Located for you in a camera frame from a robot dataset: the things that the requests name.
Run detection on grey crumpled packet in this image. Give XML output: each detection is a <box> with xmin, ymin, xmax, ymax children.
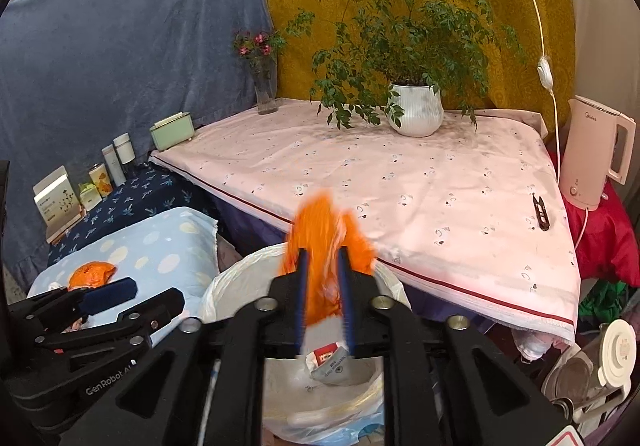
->
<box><xmin>312</xmin><ymin>343</ymin><xmax>378</xmax><ymax>387</ymax></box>

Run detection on tall white bottle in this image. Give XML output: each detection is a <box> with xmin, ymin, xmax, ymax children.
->
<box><xmin>101</xmin><ymin>145</ymin><xmax>126</xmax><ymax>187</ymax></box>

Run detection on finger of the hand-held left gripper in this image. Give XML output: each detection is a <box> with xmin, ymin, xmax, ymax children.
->
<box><xmin>7</xmin><ymin>277</ymin><xmax>139</xmax><ymax>343</ymax></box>
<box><xmin>30</xmin><ymin>288</ymin><xmax>186</xmax><ymax>378</ymax></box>

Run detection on orange printed can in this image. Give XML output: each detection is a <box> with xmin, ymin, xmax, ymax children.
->
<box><xmin>89</xmin><ymin>163</ymin><xmax>113</xmax><ymax>198</ymax></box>

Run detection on white kitchen appliance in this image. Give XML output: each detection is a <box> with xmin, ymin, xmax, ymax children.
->
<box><xmin>540</xmin><ymin>318</ymin><xmax>638</xmax><ymax>427</ymax></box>

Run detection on pink electric kettle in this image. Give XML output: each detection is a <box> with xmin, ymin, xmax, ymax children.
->
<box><xmin>557</xmin><ymin>95</ymin><xmax>637</xmax><ymax>212</ymax></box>

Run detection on red cloth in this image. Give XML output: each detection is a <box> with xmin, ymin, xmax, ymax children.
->
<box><xmin>547</xmin><ymin>146</ymin><xmax>640</xmax><ymax>287</ymax></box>

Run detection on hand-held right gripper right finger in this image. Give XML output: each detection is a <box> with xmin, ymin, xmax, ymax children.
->
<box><xmin>339</xmin><ymin>246</ymin><xmax>573</xmax><ymax>446</ymax></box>

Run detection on black thread snips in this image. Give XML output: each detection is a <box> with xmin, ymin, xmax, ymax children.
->
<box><xmin>530</xmin><ymin>193</ymin><xmax>551</xmax><ymax>232</ymax></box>

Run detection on dark blue floral cloth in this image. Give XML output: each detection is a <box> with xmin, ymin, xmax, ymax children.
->
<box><xmin>47</xmin><ymin>163</ymin><xmax>221</xmax><ymax>267</ymax></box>

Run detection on white cardboard box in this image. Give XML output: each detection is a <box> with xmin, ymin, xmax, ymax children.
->
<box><xmin>32</xmin><ymin>165</ymin><xmax>86</xmax><ymax>227</ymax></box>

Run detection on green plant in white pot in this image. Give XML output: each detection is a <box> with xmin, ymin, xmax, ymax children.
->
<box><xmin>285</xmin><ymin>0</ymin><xmax>526</xmax><ymax>138</ymax></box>

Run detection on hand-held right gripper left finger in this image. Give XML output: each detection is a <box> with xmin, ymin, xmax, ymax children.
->
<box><xmin>57</xmin><ymin>248</ymin><xmax>308</xmax><ymax>446</ymax></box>

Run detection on blue curtain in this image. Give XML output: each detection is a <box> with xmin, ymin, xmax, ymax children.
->
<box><xmin>0</xmin><ymin>0</ymin><xmax>275</xmax><ymax>294</ymax></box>

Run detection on orange plastic bag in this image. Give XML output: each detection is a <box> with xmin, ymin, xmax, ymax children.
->
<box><xmin>276</xmin><ymin>191</ymin><xmax>378</xmax><ymax>327</ymax></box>
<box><xmin>67</xmin><ymin>262</ymin><xmax>118</xmax><ymax>291</ymax></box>

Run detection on white cable with switch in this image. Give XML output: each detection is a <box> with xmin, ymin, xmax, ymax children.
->
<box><xmin>500</xmin><ymin>0</ymin><xmax>563</xmax><ymax>187</ymax></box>

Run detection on light green tissue box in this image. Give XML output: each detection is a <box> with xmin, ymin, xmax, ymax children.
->
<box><xmin>149</xmin><ymin>111</ymin><xmax>196</xmax><ymax>150</ymax></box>

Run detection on glass vase with pink flowers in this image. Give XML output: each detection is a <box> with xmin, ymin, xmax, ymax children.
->
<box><xmin>231</xmin><ymin>30</ymin><xmax>287</xmax><ymax>115</ymax></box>

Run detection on bin with white liner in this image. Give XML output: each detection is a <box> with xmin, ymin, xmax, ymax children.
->
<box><xmin>199</xmin><ymin>243</ymin><xmax>413</xmax><ymax>446</ymax></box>

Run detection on pink printed tablecloth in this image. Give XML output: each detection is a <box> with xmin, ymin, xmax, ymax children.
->
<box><xmin>149</xmin><ymin>98</ymin><xmax>582</xmax><ymax>344</ymax></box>

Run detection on green cloth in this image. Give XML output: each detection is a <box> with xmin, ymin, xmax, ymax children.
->
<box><xmin>580</xmin><ymin>278</ymin><xmax>628</xmax><ymax>327</ymax></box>

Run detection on small green box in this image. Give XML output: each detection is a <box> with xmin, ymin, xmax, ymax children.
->
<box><xmin>77</xmin><ymin>182</ymin><xmax>102</xmax><ymax>211</ymax></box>

